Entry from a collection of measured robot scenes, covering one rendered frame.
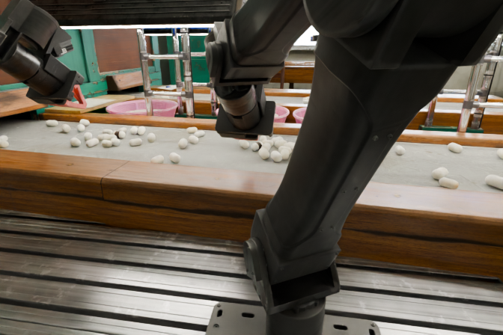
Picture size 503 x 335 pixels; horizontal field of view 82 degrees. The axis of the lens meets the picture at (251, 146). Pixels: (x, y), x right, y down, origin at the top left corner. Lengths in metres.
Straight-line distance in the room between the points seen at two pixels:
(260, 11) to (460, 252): 0.44
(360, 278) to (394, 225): 0.09
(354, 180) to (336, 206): 0.03
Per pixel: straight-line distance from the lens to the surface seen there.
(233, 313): 0.41
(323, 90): 0.18
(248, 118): 0.47
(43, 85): 0.70
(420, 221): 0.50
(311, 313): 0.33
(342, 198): 0.22
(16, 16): 0.68
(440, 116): 1.26
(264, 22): 0.28
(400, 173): 0.69
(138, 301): 0.46
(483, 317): 0.51
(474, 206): 0.56
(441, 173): 0.68
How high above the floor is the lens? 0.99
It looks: 19 degrees down
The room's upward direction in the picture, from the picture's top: straight up
